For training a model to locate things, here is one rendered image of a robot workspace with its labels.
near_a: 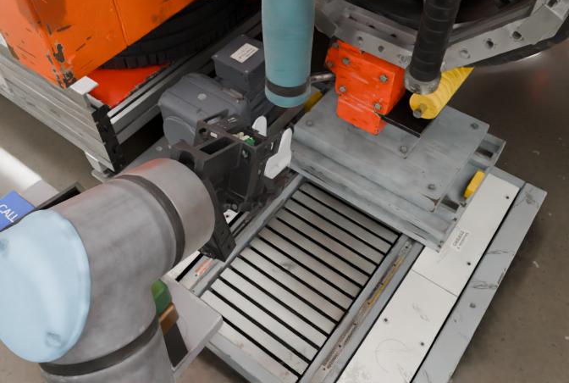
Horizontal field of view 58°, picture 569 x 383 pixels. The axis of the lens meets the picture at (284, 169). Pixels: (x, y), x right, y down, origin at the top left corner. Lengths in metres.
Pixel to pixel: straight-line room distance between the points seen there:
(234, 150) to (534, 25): 0.49
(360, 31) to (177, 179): 0.59
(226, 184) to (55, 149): 1.23
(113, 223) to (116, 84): 1.06
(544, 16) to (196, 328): 0.65
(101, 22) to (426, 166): 0.77
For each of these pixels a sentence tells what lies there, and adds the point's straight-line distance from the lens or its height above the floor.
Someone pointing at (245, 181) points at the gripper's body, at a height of 0.78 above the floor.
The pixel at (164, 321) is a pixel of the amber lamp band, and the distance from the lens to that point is 0.64.
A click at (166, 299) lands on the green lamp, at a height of 0.64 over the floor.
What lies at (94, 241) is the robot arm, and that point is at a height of 0.88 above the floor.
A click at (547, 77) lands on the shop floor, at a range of 2.00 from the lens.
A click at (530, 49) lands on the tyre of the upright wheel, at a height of 0.65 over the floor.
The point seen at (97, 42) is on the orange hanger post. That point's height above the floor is 0.58.
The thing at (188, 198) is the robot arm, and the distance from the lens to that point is 0.43.
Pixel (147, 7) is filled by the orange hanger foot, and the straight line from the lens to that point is 1.11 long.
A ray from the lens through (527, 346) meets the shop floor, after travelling 1.37.
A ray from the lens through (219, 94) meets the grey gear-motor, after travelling 1.14.
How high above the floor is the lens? 1.18
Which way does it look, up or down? 51 degrees down
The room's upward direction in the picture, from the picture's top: straight up
